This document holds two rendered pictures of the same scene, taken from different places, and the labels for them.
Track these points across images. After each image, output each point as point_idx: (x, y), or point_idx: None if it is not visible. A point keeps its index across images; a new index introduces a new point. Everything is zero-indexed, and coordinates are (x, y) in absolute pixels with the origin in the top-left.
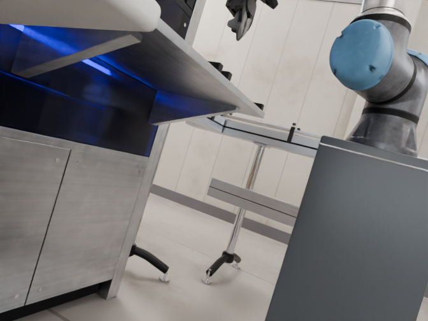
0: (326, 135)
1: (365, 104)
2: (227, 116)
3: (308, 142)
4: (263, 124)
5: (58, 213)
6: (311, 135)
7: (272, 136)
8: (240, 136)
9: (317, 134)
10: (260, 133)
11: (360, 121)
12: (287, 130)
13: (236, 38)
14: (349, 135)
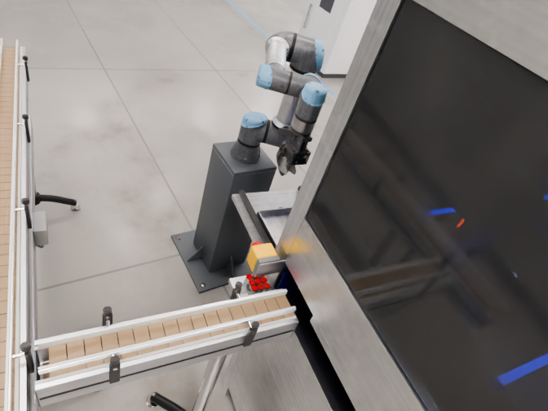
0: (276, 165)
1: (257, 143)
2: (12, 346)
3: (27, 197)
4: (14, 258)
5: None
6: (15, 187)
7: (28, 249)
8: (30, 315)
9: (13, 178)
10: (28, 268)
11: (258, 150)
12: (15, 218)
13: (284, 174)
14: (256, 158)
